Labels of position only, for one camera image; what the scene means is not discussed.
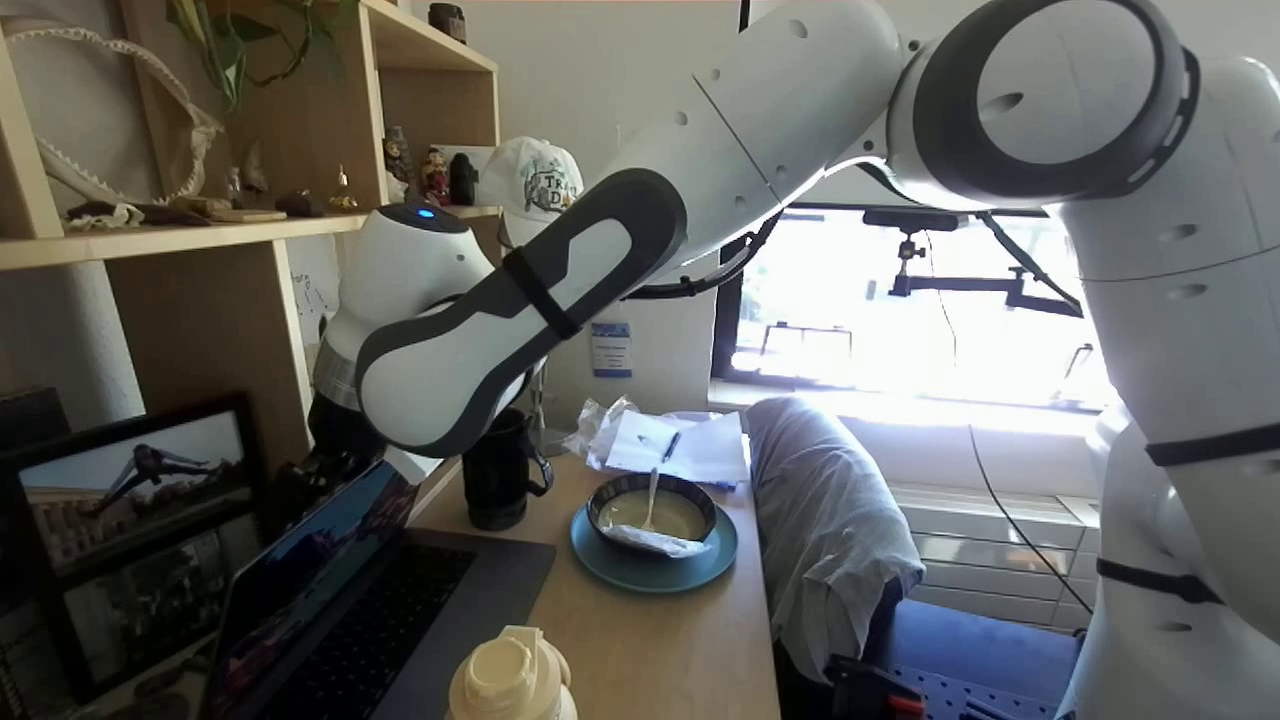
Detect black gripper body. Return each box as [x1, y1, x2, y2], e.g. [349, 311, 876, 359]
[305, 389, 407, 472]

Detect dark grey laptop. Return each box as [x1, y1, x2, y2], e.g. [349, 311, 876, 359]
[197, 457, 563, 720]

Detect dark printed mug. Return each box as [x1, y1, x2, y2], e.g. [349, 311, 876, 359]
[460, 403, 560, 535]

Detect wooden shelf unit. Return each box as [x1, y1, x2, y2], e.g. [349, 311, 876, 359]
[0, 0, 507, 494]

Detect black framed photograph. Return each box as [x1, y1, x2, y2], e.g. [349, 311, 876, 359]
[0, 389, 270, 708]

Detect small dark figurine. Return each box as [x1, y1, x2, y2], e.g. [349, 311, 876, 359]
[443, 147, 485, 212]

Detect cream water bottle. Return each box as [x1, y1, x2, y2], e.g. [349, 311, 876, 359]
[443, 619, 582, 720]

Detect spoon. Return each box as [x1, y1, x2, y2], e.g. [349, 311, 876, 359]
[639, 426, 684, 532]

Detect white baseball cap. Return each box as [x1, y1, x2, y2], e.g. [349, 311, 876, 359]
[472, 131, 587, 253]

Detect dark bowl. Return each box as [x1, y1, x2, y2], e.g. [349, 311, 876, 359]
[587, 470, 722, 563]

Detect teal plate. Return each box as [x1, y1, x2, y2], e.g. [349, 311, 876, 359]
[563, 498, 744, 600]

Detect white paper stack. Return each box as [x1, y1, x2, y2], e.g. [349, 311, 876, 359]
[570, 394, 750, 494]

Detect green pothos plant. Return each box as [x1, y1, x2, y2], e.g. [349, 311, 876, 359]
[163, 0, 365, 111]

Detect grey cloth on chair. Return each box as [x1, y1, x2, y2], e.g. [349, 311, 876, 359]
[741, 394, 931, 690]

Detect blue chair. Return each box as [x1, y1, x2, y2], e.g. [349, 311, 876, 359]
[818, 595, 1089, 720]

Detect white rope wall hanging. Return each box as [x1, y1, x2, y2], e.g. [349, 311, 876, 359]
[0, 15, 226, 234]

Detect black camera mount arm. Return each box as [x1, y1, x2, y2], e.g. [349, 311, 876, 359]
[859, 199, 1089, 324]

